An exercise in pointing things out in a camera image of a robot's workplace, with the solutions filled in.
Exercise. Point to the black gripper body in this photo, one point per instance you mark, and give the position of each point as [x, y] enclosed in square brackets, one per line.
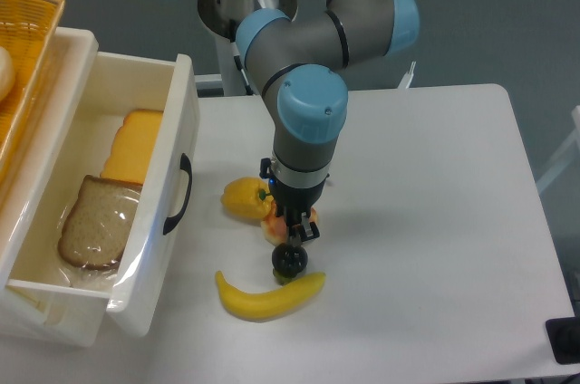
[293, 190]

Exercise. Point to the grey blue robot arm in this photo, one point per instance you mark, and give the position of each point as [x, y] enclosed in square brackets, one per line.
[295, 68]

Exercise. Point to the open white upper drawer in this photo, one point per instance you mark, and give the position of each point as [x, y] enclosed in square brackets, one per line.
[129, 293]

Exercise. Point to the white drawer cabinet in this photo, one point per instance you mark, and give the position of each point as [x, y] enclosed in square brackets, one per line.
[27, 311]

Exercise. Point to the black eggplant toy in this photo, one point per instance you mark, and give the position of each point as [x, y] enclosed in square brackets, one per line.
[288, 262]

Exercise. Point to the yellow bell pepper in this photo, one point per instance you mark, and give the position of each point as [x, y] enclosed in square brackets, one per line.
[247, 197]

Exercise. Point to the yellow banana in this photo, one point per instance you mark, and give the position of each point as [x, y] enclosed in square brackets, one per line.
[257, 307]

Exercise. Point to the yellow cake slice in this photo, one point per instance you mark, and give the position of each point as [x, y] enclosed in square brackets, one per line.
[133, 146]

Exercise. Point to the brown bread slice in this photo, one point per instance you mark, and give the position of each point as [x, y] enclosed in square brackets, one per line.
[97, 229]

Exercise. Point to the black device at table edge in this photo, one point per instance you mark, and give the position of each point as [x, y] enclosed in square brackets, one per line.
[563, 335]

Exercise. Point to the yellow wicker basket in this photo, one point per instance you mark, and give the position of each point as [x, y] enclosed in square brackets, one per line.
[27, 29]

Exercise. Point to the black drawer handle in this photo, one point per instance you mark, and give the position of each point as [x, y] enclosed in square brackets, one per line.
[183, 192]

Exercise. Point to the white bracket behind table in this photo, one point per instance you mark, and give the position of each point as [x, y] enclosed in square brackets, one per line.
[407, 78]

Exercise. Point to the white frame at right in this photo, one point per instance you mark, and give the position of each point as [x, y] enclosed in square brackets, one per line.
[562, 158]

